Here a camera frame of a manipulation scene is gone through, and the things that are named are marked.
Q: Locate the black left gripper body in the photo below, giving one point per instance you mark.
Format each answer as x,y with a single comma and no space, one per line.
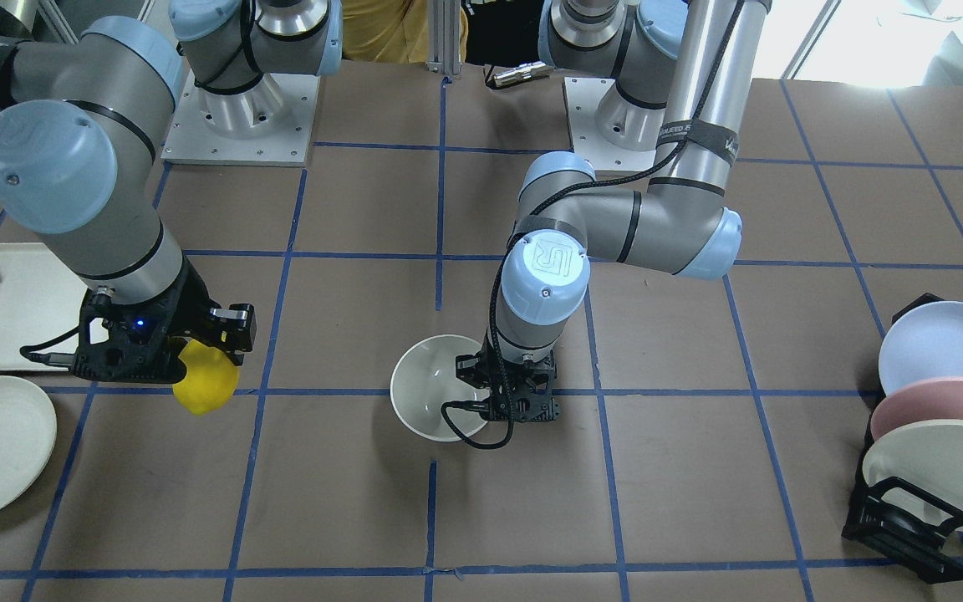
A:
471,368

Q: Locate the pink plate in rack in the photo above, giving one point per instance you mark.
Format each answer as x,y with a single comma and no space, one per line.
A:
938,399

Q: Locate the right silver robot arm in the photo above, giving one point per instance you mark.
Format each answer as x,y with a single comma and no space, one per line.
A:
80,126

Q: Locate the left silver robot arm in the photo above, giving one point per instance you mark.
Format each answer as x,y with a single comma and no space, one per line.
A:
692,62

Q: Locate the white plate in rack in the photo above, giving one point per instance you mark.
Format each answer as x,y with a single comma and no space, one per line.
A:
926,454

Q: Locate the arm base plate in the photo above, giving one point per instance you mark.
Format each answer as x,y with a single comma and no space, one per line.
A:
612,134
269,125

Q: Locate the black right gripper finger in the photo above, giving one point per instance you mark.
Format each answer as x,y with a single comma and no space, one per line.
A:
234,330

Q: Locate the person in yellow shirt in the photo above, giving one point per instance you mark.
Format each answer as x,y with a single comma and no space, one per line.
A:
386,32

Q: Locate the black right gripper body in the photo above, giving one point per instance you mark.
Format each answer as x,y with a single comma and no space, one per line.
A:
194,306

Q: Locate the yellow lemon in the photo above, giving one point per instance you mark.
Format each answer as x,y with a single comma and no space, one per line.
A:
210,379

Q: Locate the aluminium frame post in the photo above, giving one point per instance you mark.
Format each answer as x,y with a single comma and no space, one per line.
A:
444,29

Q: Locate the white rectangular tray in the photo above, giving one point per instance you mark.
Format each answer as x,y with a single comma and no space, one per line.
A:
39,299

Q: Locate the blue plate in rack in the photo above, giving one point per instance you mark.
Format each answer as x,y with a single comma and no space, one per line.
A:
923,344

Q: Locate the white ceramic bowl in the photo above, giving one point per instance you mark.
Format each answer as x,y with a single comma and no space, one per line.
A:
424,379

